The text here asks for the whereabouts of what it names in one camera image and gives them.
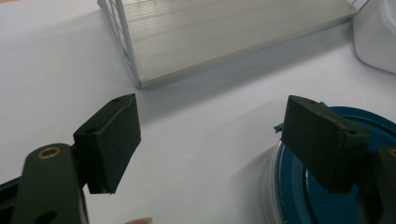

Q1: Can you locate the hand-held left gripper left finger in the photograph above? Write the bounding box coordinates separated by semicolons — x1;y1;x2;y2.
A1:
73;93;142;195

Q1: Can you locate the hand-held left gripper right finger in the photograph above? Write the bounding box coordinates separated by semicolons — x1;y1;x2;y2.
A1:
280;94;372;194

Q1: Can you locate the round container with blue lid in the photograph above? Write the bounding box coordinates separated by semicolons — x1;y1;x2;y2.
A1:
261;102;396;224

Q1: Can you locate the white square container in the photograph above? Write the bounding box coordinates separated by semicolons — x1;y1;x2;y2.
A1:
352;0;396;75

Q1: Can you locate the white wire shelf rack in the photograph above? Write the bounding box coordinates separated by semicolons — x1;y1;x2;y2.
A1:
96;0;372;90

